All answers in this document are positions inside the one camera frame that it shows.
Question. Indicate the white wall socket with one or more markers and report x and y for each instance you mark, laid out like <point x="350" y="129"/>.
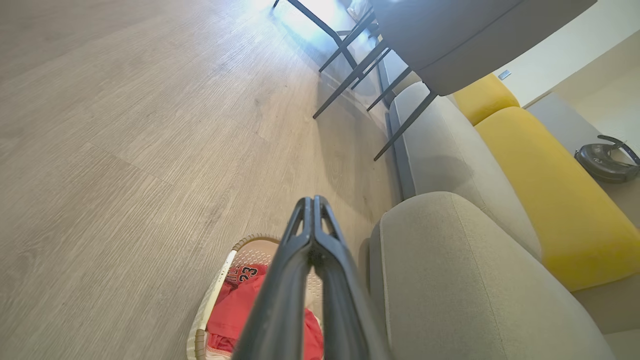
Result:
<point x="504" y="75"/>

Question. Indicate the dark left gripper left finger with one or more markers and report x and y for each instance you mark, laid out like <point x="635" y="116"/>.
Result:
<point x="280" y="300"/>

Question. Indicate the large yellow cushion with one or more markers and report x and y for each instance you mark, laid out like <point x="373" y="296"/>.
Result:
<point x="560" y="200"/>

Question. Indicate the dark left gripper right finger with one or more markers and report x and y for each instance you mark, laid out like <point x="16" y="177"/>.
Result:
<point x="345" y="310"/>

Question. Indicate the white brown-rimmed laundry basket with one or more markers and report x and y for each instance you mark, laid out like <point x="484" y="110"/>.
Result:
<point x="215" y="300"/>

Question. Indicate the red sports jersey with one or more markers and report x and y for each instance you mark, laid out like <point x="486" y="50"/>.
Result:
<point x="235" y="310"/>

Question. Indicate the white garment with red trim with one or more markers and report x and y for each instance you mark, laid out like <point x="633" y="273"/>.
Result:
<point x="216" y="354"/>

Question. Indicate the small yellow cushion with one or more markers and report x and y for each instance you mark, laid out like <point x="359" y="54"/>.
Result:
<point x="482" y="97"/>

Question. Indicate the dark round robot vacuum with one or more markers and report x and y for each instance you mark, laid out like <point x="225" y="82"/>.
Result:
<point x="602" y="160"/>

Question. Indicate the grey fabric sofa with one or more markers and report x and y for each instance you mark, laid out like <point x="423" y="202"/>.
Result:
<point x="450" y="275"/>

